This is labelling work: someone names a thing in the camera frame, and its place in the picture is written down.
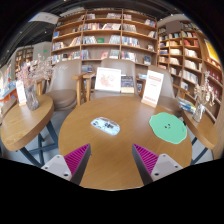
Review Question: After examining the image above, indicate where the dark cover book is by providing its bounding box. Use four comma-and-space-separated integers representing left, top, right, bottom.
120, 75, 135, 95

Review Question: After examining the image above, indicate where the white board with pink flowers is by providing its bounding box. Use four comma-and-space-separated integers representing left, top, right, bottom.
94, 66, 122, 93

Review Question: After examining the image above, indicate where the transparent blue computer mouse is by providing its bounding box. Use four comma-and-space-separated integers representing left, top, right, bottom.
90, 116, 121, 136

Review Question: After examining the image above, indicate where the wide wooden bookshelf unit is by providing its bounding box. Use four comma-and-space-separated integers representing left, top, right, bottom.
49, 9, 158, 68

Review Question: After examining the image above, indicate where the white ceiling panel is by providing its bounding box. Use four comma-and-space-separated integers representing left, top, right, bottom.
28, 11, 60, 25

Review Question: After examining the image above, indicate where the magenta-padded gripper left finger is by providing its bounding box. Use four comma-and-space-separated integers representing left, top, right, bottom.
40, 143, 92, 186

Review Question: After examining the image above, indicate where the white sign on wooden stand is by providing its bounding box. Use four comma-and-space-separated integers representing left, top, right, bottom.
140, 69, 165, 108

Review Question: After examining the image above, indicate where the distant wooden bookshelf unit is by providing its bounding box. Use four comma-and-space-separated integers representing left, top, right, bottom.
13, 45, 34, 79

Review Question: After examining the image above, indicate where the glass vase with beige flowers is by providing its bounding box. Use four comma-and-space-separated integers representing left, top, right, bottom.
191, 71, 216, 123

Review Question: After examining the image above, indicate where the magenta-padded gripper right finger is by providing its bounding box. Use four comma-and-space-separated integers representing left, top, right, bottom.
131, 143, 184, 186

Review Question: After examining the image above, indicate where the pile of colourful books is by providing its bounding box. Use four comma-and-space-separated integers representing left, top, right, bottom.
176, 96, 198, 114

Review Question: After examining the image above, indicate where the curved wooden bookshelf unit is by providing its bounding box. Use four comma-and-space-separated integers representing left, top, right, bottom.
156, 19, 224, 121

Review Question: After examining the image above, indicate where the small white table sign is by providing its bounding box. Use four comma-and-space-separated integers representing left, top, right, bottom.
15, 79, 28, 107

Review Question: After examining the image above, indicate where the green wavy-edged mouse pad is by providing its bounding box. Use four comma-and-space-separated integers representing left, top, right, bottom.
148, 111, 188, 145

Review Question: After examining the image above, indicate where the brown wooden-armed armchair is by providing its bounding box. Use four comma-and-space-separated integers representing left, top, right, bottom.
83, 58, 144, 101
35, 59, 88, 112
143, 64, 188, 118

